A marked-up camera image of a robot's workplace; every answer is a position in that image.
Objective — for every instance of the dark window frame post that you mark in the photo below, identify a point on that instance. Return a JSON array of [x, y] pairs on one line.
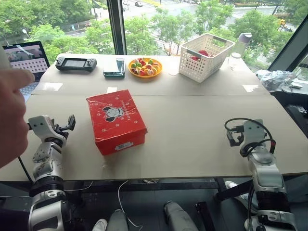
[[118, 26]]

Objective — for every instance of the clear plastic jar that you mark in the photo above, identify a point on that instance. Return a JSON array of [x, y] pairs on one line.
[[234, 59]]

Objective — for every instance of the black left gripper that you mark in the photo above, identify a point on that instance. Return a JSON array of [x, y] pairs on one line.
[[60, 130]]

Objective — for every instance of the person's bare hand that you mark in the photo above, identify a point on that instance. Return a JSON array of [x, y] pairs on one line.
[[12, 103]]

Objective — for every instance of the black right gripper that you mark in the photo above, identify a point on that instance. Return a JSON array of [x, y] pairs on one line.
[[239, 134]]

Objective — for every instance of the grey open laptop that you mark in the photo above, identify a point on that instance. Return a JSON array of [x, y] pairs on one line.
[[29, 62]]

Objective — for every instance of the red item in basket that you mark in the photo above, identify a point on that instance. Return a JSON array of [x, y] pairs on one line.
[[203, 53]]

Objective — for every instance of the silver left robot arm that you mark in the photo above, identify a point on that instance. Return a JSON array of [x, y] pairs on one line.
[[45, 166]]

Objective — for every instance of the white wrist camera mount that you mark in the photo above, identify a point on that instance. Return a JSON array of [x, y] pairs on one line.
[[41, 127], [252, 131]]

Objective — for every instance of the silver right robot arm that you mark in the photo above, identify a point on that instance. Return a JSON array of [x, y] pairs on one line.
[[267, 175]]

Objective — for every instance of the crumpled clear plastic bag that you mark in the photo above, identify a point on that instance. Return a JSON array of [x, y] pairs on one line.
[[276, 78]]

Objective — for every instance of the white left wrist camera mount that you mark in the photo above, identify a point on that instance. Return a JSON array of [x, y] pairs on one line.
[[41, 127]]

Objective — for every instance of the black handheld game console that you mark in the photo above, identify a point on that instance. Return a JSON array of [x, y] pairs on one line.
[[75, 63]]

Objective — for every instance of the water bottle with purple lid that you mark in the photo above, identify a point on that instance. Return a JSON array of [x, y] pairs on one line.
[[242, 43]]

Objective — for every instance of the white perforated plastic basket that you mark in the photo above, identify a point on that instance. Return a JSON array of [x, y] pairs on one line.
[[199, 65]]

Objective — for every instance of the small green white box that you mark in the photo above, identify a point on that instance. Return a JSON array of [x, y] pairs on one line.
[[115, 69]]

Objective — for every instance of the yellow plate of colourful sweets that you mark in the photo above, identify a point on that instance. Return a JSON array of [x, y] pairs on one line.
[[145, 68]]

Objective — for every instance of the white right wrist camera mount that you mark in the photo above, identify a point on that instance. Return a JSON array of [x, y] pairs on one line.
[[252, 131]]

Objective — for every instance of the beige cardboard sheet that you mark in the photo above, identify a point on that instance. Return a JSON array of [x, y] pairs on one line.
[[168, 84], [187, 139]]

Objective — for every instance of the red cardboard box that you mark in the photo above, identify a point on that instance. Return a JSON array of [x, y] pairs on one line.
[[115, 120]]

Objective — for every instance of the small white device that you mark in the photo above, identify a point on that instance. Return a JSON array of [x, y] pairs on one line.
[[296, 84]]

